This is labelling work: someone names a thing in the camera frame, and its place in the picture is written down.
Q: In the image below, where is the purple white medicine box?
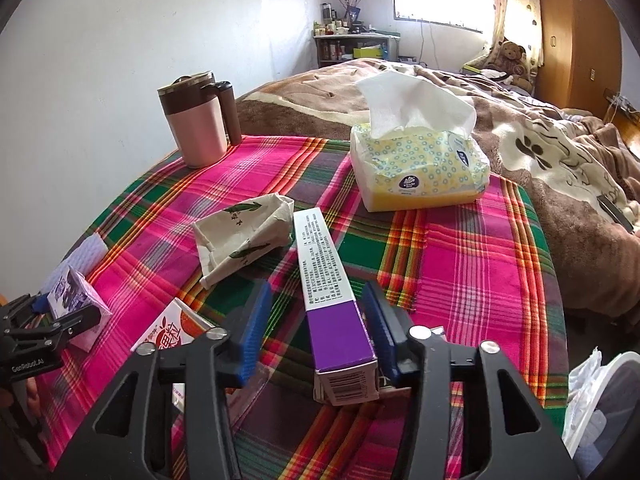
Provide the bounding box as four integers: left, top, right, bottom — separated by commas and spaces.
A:
293, 208, 378, 406

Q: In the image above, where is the purple small milk carton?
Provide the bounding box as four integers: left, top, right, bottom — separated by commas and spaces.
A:
47, 266, 112, 352

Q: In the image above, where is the red strawberry milk carton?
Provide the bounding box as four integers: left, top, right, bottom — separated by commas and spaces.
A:
114, 299, 231, 424

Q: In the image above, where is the white rim trash bin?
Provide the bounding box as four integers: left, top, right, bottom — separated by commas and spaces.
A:
562, 349, 640, 479

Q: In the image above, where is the left human hand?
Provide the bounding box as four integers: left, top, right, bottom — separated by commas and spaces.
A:
25, 377, 41, 419

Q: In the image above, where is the crumpled leaf print paper bag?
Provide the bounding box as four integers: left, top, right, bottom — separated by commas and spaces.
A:
192, 193, 295, 289

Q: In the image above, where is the colourful plaid cloth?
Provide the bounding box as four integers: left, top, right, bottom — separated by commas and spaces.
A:
38, 136, 567, 479

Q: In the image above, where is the yellow tissue pack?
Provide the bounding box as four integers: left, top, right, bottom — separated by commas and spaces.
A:
349, 70, 490, 212

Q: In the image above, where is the pink brown lidded mug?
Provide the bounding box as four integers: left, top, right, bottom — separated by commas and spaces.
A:
157, 72, 243, 169

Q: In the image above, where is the black phone on blanket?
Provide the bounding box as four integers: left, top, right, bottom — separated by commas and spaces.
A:
597, 195, 634, 233

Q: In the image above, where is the brown floral blanket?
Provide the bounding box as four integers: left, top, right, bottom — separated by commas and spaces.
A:
236, 58, 639, 325

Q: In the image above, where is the cluttered shelf desk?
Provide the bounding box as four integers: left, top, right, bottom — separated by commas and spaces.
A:
312, 2, 400, 67

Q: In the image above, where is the brown teddy bear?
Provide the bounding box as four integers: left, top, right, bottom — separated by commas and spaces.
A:
485, 40, 534, 94

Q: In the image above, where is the wooden wardrobe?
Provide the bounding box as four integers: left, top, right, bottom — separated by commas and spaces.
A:
535, 0, 622, 118

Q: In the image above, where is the floral curtain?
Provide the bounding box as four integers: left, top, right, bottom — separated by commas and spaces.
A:
491, 0, 544, 70

